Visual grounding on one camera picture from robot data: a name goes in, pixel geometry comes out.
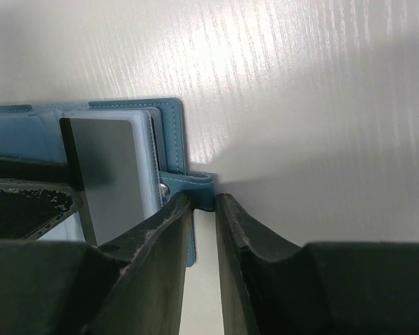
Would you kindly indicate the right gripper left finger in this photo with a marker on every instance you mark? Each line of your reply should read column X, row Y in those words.
column 131, row 285

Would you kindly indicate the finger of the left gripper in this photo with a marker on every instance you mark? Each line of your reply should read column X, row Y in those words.
column 35, row 196

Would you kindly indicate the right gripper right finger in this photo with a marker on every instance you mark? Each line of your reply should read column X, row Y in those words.
column 269, row 285

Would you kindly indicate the blue card holder wallet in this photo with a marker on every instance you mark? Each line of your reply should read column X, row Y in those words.
column 33, row 132

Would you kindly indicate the grey magnetic stripe card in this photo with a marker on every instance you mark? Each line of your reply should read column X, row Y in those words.
column 113, row 173

